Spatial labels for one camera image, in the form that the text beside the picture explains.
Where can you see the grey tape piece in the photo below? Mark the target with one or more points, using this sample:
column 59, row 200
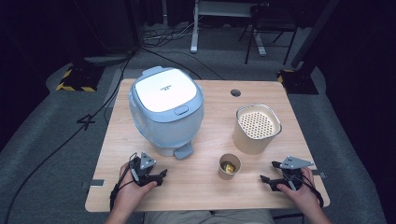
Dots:
column 320, row 174
column 95, row 183

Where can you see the brown paper cup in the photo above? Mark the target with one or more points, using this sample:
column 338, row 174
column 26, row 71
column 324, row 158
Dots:
column 223, row 174

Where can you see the white desk frame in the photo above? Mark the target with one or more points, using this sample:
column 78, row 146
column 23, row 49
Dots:
column 195, row 37

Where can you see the yellow-black striped stand base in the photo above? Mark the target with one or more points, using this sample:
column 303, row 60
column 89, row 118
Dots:
column 299, row 84
column 79, row 79

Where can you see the black chair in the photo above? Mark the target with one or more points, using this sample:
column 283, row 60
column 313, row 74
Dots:
column 271, row 21

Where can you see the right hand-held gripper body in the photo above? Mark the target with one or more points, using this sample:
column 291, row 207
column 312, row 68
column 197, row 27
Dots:
column 294, row 163

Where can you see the beige container with strainer insert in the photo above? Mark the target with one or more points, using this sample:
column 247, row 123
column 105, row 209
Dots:
column 249, row 141

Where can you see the black stand post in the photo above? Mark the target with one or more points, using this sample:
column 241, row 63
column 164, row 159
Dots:
column 314, row 31

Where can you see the person's left hand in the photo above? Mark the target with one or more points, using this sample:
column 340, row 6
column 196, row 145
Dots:
column 130, row 196

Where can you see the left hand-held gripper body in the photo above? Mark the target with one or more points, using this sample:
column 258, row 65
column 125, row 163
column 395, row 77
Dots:
column 147, row 161

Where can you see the person's grey pants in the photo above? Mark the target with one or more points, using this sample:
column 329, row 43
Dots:
column 208, row 217

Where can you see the wet food scraps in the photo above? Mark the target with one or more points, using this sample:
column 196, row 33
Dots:
column 229, row 168

